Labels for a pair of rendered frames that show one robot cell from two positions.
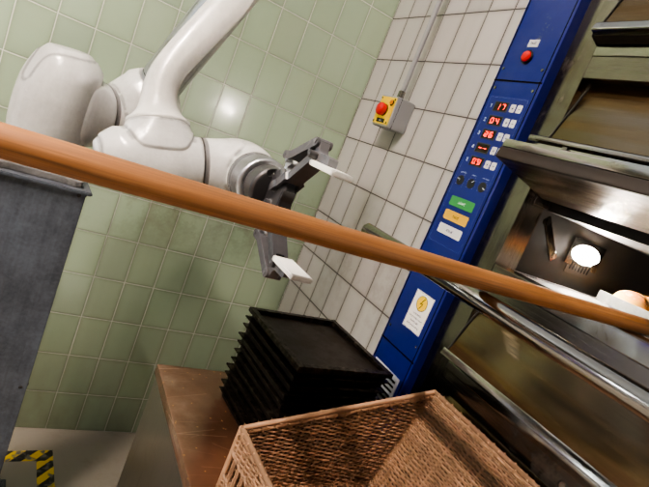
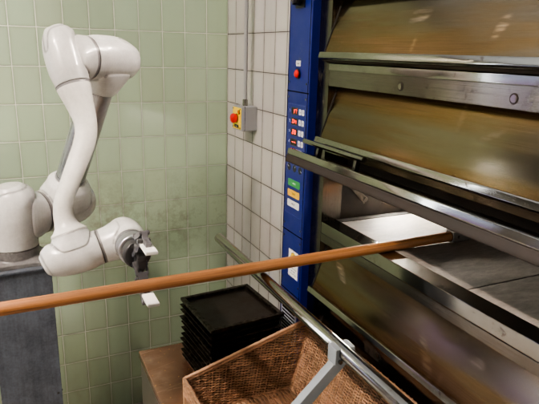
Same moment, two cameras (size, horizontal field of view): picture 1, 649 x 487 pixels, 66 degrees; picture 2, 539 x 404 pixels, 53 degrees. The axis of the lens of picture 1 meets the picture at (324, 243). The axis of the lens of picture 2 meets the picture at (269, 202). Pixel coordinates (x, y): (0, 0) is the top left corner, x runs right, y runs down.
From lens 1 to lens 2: 83 cm
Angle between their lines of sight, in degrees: 8
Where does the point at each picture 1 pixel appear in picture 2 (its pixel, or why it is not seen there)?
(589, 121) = (338, 116)
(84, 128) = (34, 228)
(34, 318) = (50, 349)
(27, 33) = not seen: outside the picture
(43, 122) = (10, 236)
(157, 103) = (63, 225)
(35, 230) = not seen: hidden behind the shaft
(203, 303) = (168, 292)
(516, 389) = (346, 304)
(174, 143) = (79, 244)
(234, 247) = (174, 245)
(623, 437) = (392, 318)
